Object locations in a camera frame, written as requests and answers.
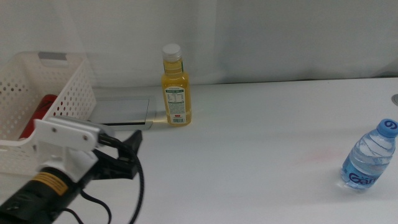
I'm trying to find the white backdrop curtain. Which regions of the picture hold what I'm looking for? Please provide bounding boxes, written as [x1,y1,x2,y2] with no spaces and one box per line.
[0,0,398,88]

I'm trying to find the orange juice bottle white cap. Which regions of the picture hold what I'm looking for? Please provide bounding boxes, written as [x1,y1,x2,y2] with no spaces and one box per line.
[160,43,192,127]

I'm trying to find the silver table cable flap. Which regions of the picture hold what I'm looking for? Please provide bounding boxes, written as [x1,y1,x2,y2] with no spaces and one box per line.
[88,95,158,131]

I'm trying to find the thin black cable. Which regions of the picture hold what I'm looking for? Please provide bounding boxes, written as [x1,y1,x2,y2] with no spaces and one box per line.
[62,189,113,224]

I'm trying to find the red soda can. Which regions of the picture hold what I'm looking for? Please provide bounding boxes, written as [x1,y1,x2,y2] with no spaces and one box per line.
[19,94,58,139]

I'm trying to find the clear water bottle blue cap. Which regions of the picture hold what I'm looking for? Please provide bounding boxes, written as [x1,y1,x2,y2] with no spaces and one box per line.
[340,118,398,191]

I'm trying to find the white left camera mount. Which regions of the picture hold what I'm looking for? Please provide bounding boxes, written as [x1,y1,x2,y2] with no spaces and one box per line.
[33,116,100,184]

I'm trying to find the white perforated plastic basket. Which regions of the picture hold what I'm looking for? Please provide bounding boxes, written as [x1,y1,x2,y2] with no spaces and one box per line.
[0,51,98,175]

